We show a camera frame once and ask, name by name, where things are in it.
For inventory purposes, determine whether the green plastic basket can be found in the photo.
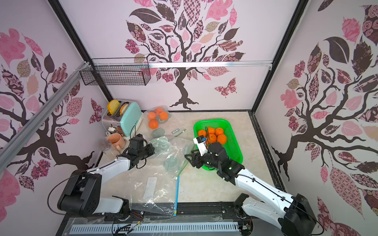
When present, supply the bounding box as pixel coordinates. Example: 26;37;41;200
194;119;243;164

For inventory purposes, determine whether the orange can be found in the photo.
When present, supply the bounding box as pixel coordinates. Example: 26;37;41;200
207;127;215;134
208;133;217;144
217;134;227;145
215;127;224;136
197;129;207;137

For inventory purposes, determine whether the green-zip bag of oranges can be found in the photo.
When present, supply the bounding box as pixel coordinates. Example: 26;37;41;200
148;136;194;180

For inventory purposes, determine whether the blue-zip clear bag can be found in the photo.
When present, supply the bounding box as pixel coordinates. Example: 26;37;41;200
131;176;179;216

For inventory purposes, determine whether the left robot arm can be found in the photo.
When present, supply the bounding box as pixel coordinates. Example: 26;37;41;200
57;134;155;219

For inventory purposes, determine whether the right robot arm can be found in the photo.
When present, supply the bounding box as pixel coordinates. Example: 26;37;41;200
185;136;318;236

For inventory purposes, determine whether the pink ceramic mug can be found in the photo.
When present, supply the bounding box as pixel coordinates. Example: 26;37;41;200
107;133;126;151

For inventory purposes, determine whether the mint green toaster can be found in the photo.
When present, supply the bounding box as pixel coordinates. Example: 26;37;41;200
101;99;143;140

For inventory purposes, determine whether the clear glass cup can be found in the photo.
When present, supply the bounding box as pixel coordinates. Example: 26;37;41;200
100;140;113;153

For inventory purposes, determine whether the yellow toast slice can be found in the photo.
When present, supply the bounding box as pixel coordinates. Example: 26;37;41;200
107;99;120;115

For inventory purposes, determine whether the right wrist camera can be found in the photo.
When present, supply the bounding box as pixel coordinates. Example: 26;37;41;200
194;135;208;156

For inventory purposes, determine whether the white cable duct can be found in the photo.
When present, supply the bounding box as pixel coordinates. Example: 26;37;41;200
68;222;239;236

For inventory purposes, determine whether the black wire wall basket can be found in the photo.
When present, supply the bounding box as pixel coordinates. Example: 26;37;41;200
80;56;152;86

